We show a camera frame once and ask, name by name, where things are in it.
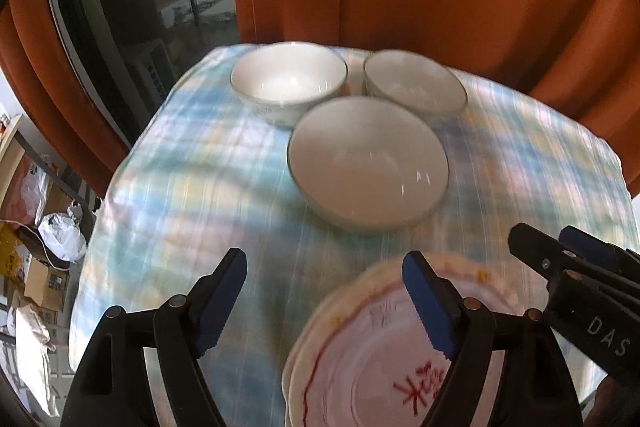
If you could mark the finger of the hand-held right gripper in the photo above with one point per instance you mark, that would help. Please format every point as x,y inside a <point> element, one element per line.
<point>590,244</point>
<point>532,244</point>

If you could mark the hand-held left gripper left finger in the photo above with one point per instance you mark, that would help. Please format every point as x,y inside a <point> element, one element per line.
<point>220,302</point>

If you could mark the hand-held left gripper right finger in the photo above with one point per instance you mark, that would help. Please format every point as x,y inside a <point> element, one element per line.
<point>430,302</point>

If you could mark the scalloped plate with yellow flowers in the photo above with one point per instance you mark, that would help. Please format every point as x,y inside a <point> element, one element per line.
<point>385,274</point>

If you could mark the small red-rimmed plate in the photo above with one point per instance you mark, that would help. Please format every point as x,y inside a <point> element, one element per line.
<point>370,372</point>

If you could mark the white bowl with blue flowers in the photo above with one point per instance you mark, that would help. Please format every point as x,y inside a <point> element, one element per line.
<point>365,157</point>
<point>415,79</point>
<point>287,74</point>

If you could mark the person's right hand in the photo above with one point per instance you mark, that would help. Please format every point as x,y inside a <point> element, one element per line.
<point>617,407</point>

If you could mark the plaid tablecloth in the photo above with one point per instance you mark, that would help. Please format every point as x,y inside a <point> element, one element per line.
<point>200,187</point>

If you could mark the cardboard box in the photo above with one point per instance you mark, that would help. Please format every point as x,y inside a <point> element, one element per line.
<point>47,282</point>

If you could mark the large white sack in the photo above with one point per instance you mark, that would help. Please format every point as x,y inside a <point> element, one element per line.
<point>35,357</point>

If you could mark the yellow bag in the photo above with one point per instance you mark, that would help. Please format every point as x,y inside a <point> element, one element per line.
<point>12,252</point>

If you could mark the pink and white plastic bag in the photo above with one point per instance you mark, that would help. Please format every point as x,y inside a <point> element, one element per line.
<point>37,189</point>

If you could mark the wooden shelf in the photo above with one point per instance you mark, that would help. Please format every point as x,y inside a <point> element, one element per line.
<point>10,139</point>

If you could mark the narrow orange curtain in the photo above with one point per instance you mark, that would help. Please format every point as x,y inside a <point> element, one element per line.
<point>55,82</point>

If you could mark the glass window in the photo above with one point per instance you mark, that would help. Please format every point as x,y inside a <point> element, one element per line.
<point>115,7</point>

